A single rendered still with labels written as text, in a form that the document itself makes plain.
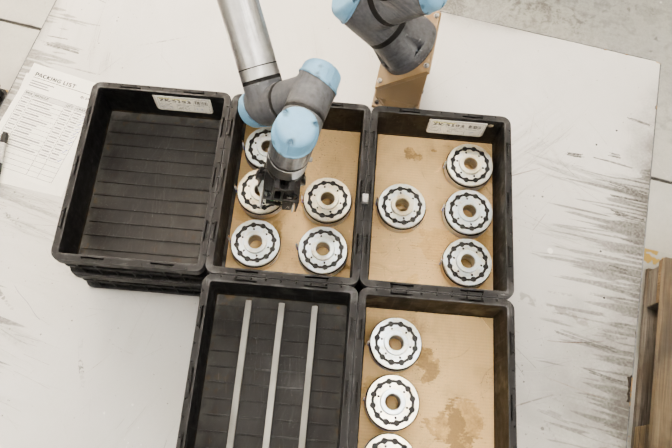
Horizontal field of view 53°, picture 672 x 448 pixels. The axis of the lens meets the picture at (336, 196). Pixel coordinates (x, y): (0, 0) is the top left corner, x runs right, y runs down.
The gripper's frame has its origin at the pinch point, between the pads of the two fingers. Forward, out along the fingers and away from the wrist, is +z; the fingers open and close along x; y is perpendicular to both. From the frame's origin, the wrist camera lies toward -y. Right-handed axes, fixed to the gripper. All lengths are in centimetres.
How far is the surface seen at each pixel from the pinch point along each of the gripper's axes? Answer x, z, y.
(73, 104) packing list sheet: -51, 25, -26
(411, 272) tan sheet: 29.7, -0.3, 14.3
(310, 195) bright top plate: 7.2, 0.3, -0.3
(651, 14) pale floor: 145, 67, -123
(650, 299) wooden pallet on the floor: 129, 64, -5
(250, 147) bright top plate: -6.7, 2.3, -10.6
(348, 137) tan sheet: 14.9, 2.1, -16.2
